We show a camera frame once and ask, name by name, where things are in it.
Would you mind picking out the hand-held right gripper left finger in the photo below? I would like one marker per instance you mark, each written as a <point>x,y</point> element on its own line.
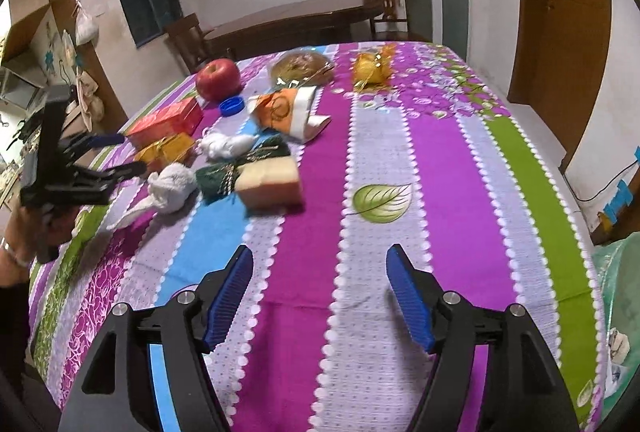
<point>227,302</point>

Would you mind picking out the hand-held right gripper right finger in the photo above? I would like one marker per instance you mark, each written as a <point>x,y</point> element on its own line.
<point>410,302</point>

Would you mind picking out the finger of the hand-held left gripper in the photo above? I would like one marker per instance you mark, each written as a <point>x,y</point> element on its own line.
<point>107,140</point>
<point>127,169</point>

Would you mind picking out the yellow gold foil wrapper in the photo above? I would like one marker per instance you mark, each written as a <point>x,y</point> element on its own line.
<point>167,147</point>

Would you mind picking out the white cloth wad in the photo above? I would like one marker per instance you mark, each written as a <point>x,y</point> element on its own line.
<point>172,184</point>

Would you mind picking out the white tissue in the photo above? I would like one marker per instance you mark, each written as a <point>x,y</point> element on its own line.
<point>222,144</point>

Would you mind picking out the yellow sponge block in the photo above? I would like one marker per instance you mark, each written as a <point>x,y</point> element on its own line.
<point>270,182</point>

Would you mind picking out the orange white carton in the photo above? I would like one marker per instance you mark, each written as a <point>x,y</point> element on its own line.
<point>277,109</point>

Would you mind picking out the green lined trash bin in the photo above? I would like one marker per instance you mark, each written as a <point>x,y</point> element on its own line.
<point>622,292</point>

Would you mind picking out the person's left forearm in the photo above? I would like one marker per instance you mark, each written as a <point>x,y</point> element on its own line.
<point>12,312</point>

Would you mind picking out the person's left hand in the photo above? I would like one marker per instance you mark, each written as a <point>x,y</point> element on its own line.
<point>22,232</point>

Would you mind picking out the beige hanging cloth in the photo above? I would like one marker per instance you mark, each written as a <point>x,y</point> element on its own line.
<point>90,97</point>

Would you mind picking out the orange red carton box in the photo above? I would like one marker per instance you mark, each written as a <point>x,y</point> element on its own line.
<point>167,119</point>

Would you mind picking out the dark green cloth pouch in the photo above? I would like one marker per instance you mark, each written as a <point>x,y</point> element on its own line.
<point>270,149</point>
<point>215,179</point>

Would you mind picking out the white hanging plastic bag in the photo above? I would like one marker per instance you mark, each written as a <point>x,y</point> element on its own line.
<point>86,29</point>

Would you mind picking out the blue bottle cap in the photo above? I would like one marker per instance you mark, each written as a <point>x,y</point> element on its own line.
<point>232,106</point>

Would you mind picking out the red apple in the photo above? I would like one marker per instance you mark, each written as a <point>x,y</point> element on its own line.
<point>217,79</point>

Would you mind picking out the floral striped tablecloth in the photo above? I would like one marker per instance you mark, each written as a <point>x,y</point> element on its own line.
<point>400,162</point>

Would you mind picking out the bread in clear packet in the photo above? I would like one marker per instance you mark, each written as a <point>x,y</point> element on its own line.
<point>302,64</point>

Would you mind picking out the dark wooden dining table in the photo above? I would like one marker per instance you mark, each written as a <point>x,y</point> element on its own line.
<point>290,14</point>

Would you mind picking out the large blue tape piece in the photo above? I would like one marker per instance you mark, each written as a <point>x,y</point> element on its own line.
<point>619,202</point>

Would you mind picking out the gold foil candy packet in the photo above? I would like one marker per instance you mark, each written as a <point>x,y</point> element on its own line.
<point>370,69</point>

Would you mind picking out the small blue tape piece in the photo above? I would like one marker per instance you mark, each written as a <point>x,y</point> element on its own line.
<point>637,153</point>

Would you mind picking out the plain brown wooden door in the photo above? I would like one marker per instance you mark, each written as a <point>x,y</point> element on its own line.
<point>560,37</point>

